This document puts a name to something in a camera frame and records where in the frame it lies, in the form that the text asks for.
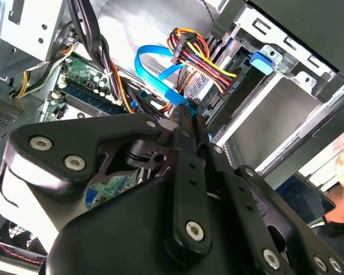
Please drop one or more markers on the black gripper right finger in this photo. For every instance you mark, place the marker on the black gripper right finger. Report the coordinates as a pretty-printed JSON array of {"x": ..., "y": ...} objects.
[{"x": 246, "y": 200}]

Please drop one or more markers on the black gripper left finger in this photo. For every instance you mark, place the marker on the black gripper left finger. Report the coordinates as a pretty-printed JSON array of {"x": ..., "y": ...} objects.
[{"x": 83, "y": 134}]

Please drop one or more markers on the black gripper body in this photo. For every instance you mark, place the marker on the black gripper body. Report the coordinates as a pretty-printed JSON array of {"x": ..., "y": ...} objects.
[{"x": 117, "y": 229}]

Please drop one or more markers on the hard disk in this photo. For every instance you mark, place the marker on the hard disk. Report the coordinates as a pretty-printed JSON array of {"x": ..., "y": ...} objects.
[{"x": 261, "y": 62}]

